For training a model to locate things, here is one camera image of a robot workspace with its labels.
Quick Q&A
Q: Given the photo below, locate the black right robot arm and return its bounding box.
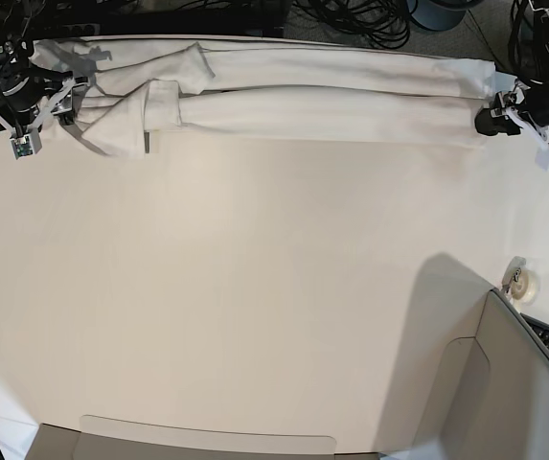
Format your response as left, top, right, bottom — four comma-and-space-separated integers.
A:
0, 1, 88, 138

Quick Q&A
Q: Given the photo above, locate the beige cardboard box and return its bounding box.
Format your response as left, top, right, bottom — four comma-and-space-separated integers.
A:
381, 288, 549, 460
26, 415, 382, 459

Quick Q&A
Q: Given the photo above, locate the black cable pile floor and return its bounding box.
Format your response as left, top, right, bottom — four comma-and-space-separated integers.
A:
293, 0, 411, 50

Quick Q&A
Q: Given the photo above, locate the white printed t-shirt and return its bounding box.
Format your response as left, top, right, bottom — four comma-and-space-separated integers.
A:
34, 38, 496, 159

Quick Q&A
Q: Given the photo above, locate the blue grey round base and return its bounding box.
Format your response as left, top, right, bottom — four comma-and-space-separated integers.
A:
406, 0, 466, 32

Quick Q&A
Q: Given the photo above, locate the white tape roll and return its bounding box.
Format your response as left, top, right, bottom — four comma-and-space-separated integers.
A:
500, 256, 540, 311

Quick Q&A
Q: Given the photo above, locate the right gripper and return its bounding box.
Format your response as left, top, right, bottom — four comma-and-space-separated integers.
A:
0, 66, 87, 137

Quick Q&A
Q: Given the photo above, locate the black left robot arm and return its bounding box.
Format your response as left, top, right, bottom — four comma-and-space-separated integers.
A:
474, 1, 549, 153

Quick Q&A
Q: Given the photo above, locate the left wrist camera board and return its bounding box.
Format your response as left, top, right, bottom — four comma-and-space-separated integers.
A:
536, 149, 549, 172

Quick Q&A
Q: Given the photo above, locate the beige cardboard box bottom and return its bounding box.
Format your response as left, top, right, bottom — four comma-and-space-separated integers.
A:
26, 415, 382, 459

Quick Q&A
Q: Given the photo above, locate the beige cardboard box right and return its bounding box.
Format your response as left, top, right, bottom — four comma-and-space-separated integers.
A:
381, 288, 549, 460

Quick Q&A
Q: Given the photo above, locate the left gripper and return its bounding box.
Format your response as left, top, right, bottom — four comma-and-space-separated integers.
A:
474, 81, 549, 151

